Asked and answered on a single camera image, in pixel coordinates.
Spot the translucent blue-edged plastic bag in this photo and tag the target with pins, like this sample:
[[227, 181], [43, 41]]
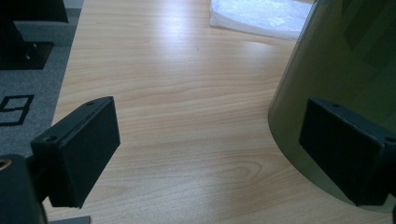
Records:
[[258, 15]]

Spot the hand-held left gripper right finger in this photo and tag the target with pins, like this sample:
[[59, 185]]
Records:
[[345, 152]]

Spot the green plastic trash bin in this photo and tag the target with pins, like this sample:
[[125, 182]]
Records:
[[327, 62]]

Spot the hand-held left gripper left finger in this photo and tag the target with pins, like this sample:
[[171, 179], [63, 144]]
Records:
[[77, 152]]

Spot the black stand base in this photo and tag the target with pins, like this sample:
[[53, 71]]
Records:
[[18, 57]]

